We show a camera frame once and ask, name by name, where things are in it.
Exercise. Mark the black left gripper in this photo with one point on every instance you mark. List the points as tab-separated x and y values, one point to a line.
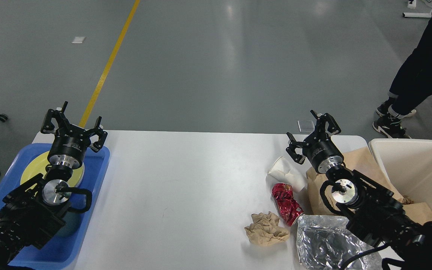
66	150

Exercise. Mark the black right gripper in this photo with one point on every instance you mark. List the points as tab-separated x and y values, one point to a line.
320	150

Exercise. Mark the yellow plastic plate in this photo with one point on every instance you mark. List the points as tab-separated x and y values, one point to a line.
39	165

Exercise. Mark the brown paper bag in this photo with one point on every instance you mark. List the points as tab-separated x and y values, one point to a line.
363	161

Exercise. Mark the red foil wrapper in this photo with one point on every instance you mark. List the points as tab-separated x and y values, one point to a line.
288	208

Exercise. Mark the dark teal mug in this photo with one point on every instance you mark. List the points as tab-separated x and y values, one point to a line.
72	224

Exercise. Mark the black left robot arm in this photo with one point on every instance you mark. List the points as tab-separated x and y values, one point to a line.
34	212

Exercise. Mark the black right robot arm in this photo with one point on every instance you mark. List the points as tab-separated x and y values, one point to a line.
375	217

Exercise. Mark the clear floor plate left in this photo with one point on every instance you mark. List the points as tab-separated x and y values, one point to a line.
306	126

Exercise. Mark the pale green plate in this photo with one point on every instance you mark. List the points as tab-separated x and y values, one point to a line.
81	171

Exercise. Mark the crushed white paper cup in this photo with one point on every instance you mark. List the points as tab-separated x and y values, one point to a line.
285	171

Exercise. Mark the silver foil bag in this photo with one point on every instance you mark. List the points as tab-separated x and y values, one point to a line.
324	243

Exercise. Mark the crumpled brown paper ball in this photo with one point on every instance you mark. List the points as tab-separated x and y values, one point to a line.
265	230

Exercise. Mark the white plastic bin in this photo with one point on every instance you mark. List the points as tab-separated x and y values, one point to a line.
408	165

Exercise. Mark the blue plastic tray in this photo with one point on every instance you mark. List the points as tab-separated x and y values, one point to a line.
60	253

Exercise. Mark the person in dark trousers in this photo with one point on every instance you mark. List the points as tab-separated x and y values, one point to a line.
411	86

